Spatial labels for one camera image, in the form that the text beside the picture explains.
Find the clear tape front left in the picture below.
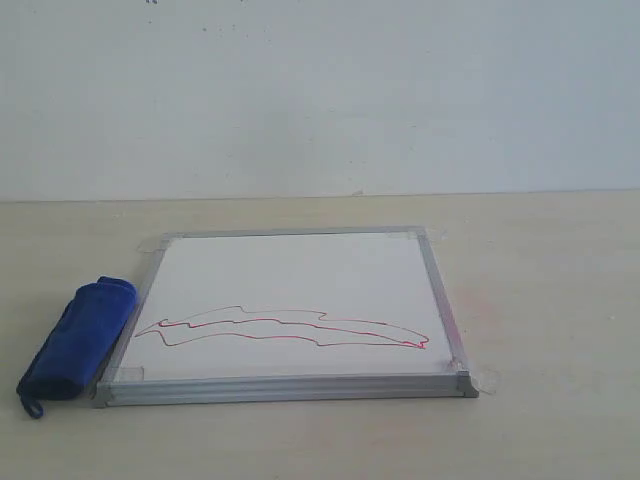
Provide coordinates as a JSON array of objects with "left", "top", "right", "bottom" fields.
[{"left": 101, "top": 367, "right": 144, "bottom": 384}]

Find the white board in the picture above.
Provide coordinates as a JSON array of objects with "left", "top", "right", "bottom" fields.
[{"left": 94, "top": 226, "right": 470, "bottom": 407}]

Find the clear tape back left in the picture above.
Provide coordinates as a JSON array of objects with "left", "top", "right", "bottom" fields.
[{"left": 136, "top": 237, "right": 172, "bottom": 254}]

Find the blue cloth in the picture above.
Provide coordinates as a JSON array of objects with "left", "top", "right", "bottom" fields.
[{"left": 16, "top": 276, "right": 137, "bottom": 419}]

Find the clear tape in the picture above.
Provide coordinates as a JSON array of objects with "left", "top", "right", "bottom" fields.
[
  {"left": 450, "top": 360, "right": 500, "bottom": 398},
  {"left": 385, "top": 226, "right": 448, "bottom": 243},
  {"left": 101, "top": 367, "right": 144, "bottom": 384},
  {"left": 136, "top": 237, "right": 172, "bottom": 254}
]

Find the clear tape back right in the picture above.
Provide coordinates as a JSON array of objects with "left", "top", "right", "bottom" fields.
[{"left": 385, "top": 226, "right": 448, "bottom": 243}]

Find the clear tape front right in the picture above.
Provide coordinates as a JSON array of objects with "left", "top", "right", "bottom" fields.
[{"left": 450, "top": 360, "right": 500, "bottom": 398}]

